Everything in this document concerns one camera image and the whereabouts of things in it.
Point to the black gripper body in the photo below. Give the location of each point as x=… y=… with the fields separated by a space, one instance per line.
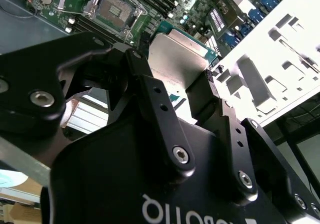
x=112 y=171

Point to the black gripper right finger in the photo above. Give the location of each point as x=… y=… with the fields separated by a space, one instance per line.
x=237 y=146

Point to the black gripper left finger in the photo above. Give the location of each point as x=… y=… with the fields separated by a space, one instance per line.
x=30 y=67

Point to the silver CPU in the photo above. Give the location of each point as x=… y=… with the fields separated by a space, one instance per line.
x=180 y=59

